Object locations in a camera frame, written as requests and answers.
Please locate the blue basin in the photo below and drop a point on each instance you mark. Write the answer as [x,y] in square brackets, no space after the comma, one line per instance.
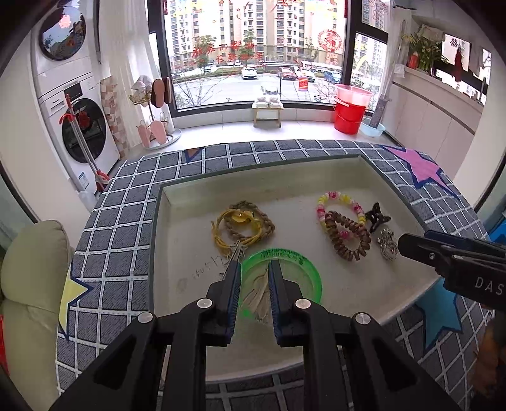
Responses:
[371,130]

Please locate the pink basin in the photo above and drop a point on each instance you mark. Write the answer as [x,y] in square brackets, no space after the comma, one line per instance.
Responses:
[354,94]

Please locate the red and white mop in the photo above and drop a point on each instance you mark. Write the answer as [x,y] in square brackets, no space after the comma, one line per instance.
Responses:
[85,142]

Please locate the black hair claw clip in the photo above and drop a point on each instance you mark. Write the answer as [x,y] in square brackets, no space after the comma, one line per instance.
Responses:
[375,216]

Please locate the white slippers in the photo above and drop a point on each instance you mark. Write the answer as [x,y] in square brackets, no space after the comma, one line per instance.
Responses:
[268,100]

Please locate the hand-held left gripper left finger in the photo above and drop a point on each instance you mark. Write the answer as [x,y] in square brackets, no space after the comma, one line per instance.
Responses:
[233,300]

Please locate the beige sofa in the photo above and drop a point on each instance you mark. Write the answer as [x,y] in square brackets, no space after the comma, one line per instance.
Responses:
[31,268]

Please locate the wooden stool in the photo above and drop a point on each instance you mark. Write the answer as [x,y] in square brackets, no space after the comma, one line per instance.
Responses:
[267,114]

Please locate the white washing machine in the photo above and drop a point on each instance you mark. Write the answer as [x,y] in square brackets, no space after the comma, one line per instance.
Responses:
[55,130]

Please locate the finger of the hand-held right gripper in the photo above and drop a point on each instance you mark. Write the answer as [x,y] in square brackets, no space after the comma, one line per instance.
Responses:
[466,243]
[419,247]

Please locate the brown slippers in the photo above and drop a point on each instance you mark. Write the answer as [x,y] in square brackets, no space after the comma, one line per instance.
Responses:
[159,93]

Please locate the green potted plant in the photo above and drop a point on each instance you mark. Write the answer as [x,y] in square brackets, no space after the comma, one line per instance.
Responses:
[427,49]

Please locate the white dryer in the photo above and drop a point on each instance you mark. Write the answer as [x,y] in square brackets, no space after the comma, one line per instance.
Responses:
[79,63]

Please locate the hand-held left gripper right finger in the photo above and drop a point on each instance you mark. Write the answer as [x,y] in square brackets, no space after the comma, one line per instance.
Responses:
[276,304]

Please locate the tile patterned board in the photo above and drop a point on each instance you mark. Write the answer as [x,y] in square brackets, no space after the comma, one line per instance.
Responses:
[114,118]

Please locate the red hanging cloth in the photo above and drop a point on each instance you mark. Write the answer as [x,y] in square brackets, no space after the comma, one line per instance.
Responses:
[457,65]

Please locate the red bucket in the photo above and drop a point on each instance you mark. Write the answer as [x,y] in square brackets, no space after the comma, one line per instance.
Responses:
[348,118]

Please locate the red paper-cut window decal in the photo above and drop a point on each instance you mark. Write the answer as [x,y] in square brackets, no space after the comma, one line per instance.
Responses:
[330,39]

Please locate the white shoe rack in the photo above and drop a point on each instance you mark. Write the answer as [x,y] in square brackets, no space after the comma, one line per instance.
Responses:
[170,136]

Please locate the silver hair clip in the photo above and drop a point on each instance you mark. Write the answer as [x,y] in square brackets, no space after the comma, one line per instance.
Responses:
[388,245]

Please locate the green bangle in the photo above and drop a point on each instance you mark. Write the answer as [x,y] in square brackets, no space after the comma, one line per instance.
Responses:
[308,272]

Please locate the beige tray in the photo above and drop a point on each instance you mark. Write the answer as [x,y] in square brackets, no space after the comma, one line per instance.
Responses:
[189,336]

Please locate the white car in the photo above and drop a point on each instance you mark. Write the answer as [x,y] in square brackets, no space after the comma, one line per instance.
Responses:
[249,74]

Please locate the red vase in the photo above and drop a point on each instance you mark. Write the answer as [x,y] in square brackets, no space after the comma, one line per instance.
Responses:
[413,61]

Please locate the pink slippers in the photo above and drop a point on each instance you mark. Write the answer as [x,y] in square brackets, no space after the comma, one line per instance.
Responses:
[158,133]

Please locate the beige tassel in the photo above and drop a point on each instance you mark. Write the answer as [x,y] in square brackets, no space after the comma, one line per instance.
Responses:
[253,296]

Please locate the white cabinet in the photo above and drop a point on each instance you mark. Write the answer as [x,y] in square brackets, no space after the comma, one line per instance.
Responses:
[431,118]

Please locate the grey brush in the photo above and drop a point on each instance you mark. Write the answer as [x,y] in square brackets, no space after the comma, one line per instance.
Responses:
[381,112]

